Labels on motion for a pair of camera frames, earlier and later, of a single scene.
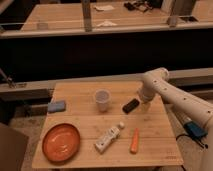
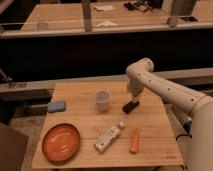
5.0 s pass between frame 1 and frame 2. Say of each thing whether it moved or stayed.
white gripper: moved
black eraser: stayed
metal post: stayed
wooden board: stayed
